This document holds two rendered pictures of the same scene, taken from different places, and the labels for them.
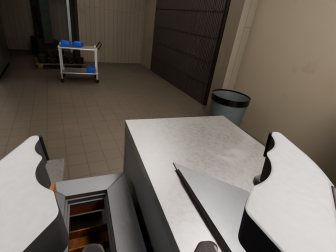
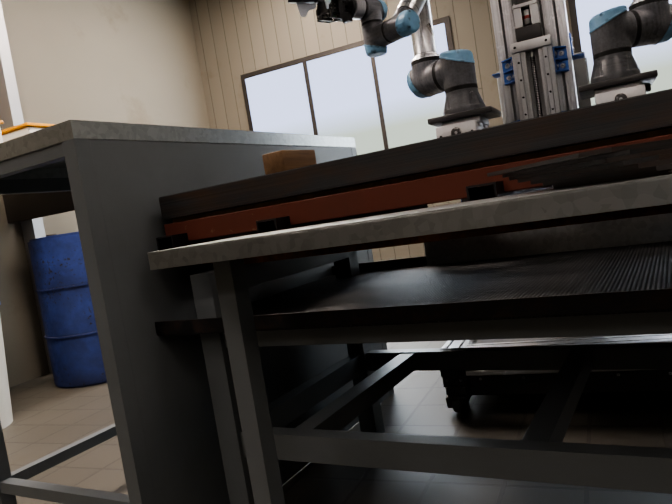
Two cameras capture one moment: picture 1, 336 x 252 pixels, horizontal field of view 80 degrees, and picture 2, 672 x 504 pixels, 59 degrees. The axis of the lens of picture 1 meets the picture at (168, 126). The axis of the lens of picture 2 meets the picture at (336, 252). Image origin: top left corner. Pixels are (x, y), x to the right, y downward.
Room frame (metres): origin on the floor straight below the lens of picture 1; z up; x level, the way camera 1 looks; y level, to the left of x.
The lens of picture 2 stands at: (1.22, 1.57, 0.77)
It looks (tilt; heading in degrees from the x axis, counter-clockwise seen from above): 4 degrees down; 235
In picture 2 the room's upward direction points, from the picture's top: 9 degrees counter-clockwise
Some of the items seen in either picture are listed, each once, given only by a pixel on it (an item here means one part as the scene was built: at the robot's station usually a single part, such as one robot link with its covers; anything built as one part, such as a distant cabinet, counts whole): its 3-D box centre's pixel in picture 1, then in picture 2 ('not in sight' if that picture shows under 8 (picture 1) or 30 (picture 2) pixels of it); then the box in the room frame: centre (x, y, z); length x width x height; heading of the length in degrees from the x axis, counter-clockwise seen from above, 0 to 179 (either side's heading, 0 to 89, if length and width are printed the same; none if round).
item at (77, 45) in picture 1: (80, 61); not in sight; (4.70, 2.21, 0.44); 0.94 x 0.55 x 0.88; 120
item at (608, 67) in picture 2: not in sight; (613, 67); (-0.71, 0.51, 1.09); 0.15 x 0.15 x 0.10
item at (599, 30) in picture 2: not in sight; (611, 30); (-0.72, 0.51, 1.20); 0.13 x 0.12 x 0.14; 147
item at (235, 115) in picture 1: (225, 116); not in sight; (2.91, -0.85, 0.34); 0.57 x 0.54 x 0.69; 121
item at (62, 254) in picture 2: not in sight; (92, 302); (0.38, -2.37, 0.45); 0.60 x 0.60 x 0.91
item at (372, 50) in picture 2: not in sight; (377, 37); (-0.18, -0.01, 1.34); 0.11 x 0.08 x 0.11; 95
